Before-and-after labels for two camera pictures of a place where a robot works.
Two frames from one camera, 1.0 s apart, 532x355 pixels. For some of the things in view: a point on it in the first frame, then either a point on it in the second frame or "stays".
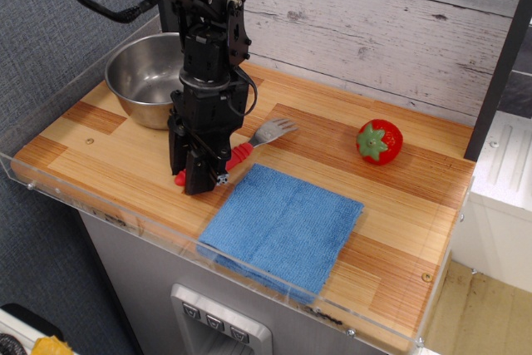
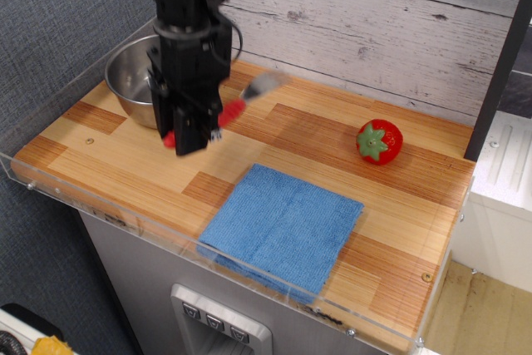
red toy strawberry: x=379 y=141 stays
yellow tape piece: x=51 y=345 stays
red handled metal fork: x=243 y=150 → x=261 y=88
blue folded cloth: x=281 y=233 stays
